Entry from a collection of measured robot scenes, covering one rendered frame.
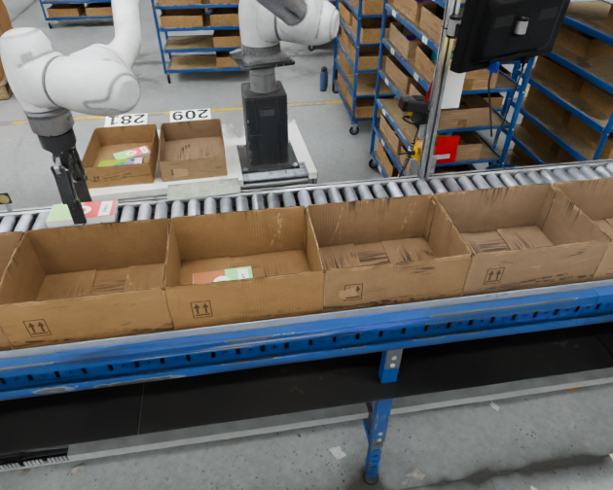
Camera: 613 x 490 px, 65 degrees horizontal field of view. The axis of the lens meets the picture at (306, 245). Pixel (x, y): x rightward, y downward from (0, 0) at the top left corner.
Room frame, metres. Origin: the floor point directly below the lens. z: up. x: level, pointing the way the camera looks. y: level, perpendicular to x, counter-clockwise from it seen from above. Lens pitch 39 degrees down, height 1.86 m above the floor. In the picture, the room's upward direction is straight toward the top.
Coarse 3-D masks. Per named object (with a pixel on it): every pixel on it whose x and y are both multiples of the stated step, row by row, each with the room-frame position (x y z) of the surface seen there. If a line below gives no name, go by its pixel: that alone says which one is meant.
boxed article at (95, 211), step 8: (104, 200) 1.05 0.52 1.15; (112, 200) 1.05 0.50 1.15; (56, 208) 1.02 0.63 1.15; (64, 208) 1.02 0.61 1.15; (88, 208) 1.02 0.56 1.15; (96, 208) 1.02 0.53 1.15; (104, 208) 1.02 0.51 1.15; (112, 208) 1.02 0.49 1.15; (48, 216) 0.98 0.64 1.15; (56, 216) 0.98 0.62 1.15; (64, 216) 0.98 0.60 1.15; (88, 216) 0.98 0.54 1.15; (96, 216) 0.98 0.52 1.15; (104, 216) 0.98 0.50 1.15; (112, 216) 0.98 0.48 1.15; (48, 224) 0.96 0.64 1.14; (56, 224) 0.96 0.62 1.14; (64, 224) 0.97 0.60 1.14; (72, 224) 0.97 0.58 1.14
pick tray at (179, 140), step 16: (176, 128) 2.18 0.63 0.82; (192, 128) 2.19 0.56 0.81; (208, 128) 2.20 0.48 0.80; (160, 144) 1.96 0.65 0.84; (176, 144) 2.13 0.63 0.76; (192, 144) 2.12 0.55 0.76; (208, 144) 2.13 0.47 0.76; (160, 160) 1.84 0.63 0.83; (176, 160) 1.81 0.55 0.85; (192, 160) 1.82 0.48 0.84; (208, 160) 1.83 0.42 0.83; (224, 160) 1.85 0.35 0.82; (176, 176) 1.80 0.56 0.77; (192, 176) 1.82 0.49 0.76; (208, 176) 1.83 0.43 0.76
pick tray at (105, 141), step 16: (96, 128) 2.11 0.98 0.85; (112, 128) 2.12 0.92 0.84; (128, 128) 2.14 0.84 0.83; (144, 128) 2.15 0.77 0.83; (96, 144) 2.06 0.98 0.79; (112, 144) 2.12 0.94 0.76; (128, 144) 2.12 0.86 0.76; (144, 144) 2.12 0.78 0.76; (96, 160) 1.96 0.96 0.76; (144, 160) 1.96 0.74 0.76; (96, 176) 1.75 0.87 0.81; (112, 176) 1.76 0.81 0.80; (128, 176) 1.77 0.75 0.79; (144, 176) 1.78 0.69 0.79
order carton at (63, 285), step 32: (96, 224) 1.09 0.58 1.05; (128, 224) 1.10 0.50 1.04; (160, 224) 1.11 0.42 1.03; (32, 256) 1.03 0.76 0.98; (64, 256) 1.07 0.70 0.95; (96, 256) 1.08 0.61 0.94; (128, 256) 1.09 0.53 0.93; (160, 256) 1.11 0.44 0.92; (0, 288) 0.84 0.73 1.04; (32, 288) 0.96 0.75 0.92; (64, 288) 1.00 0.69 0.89; (96, 288) 1.00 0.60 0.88; (128, 288) 0.99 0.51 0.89; (160, 288) 0.83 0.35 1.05; (0, 320) 0.77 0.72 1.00; (32, 320) 0.78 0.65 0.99; (64, 320) 0.79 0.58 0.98; (96, 320) 0.80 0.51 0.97; (128, 320) 0.82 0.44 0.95; (160, 320) 0.83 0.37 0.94
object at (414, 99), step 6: (402, 96) 1.90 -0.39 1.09; (408, 96) 1.89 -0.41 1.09; (414, 96) 1.89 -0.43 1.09; (420, 96) 1.90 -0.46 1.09; (402, 102) 1.86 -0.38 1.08; (408, 102) 1.85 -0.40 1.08; (414, 102) 1.86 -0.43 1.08; (420, 102) 1.86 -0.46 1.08; (402, 108) 1.85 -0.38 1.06; (408, 108) 1.85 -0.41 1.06; (414, 108) 1.85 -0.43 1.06; (420, 108) 1.86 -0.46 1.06; (426, 108) 1.86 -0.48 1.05; (408, 114) 1.88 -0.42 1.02; (414, 114) 1.87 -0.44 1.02; (420, 114) 1.87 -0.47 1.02; (414, 120) 1.87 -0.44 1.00
